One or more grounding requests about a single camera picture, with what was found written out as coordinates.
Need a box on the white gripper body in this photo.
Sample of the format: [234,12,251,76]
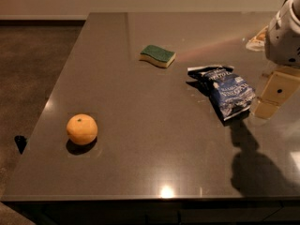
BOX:
[265,0,300,68]

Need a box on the white object behind gripper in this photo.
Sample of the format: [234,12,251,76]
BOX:
[246,26,268,52]

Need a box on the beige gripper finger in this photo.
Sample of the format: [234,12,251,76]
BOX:
[253,66,300,119]

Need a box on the blue chip bag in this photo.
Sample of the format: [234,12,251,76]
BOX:
[187,65,255,121]

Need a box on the small black floor object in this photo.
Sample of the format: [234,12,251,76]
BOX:
[14,135,27,154]

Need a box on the orange fruit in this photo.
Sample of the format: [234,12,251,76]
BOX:
[67,113,98,145]

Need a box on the green yellow sponge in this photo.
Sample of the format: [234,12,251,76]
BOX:
[140,45,176,68]

